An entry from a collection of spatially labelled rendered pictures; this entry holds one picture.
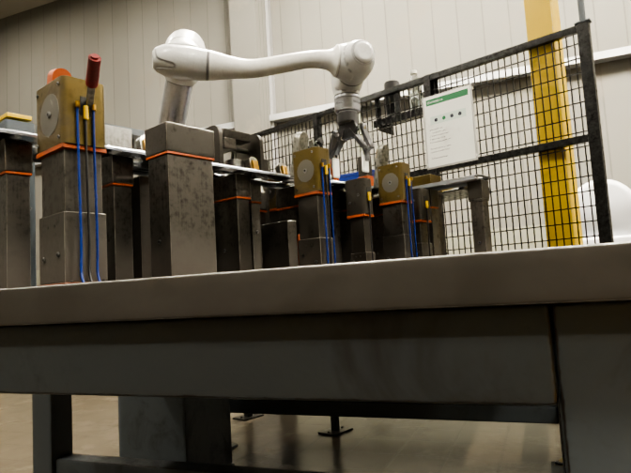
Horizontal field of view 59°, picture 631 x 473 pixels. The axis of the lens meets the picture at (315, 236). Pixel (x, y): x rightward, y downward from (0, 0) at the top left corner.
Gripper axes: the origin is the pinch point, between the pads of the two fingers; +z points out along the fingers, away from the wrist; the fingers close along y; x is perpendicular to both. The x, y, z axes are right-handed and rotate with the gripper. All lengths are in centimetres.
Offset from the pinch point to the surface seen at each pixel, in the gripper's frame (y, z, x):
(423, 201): 24.0, 13.3, 5.8
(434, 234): 22.8, 23.4, 14.0
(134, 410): -74, 81, -40
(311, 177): 20.3, 10.9, -43.5
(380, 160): 17.7, 0.6, -7.4
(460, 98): 16, -34, 54
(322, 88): -229, -156, 262
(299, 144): 15.4, 0.8, -42.4
